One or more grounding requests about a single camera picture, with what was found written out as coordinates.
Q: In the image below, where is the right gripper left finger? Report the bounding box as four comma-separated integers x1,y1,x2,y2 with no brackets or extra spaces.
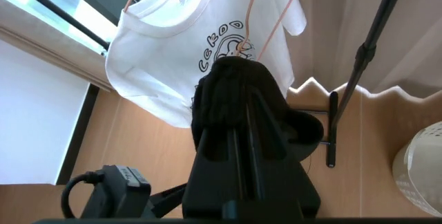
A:
182,126,248,218

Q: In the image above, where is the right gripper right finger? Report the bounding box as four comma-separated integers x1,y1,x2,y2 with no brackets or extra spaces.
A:
245,88,322,218

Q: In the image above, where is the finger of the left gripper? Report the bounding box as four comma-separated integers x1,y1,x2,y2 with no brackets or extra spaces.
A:
148,182,188,218

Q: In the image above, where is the black garment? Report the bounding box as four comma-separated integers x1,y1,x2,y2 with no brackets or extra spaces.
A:
190,56,325,162

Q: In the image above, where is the white garment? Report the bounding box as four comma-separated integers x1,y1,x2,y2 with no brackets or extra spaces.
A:
105,0,307,129

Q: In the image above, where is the white laundry basket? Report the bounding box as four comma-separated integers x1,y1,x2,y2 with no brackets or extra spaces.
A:
392,120,442,218

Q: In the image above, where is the black clothes rack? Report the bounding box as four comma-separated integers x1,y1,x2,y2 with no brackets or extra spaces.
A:
0,0,412,169

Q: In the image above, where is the beige curtain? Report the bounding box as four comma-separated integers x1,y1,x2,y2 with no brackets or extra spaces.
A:
286,0,442,100

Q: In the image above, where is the black cable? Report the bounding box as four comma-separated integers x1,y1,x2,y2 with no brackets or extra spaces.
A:
61,170,106,218

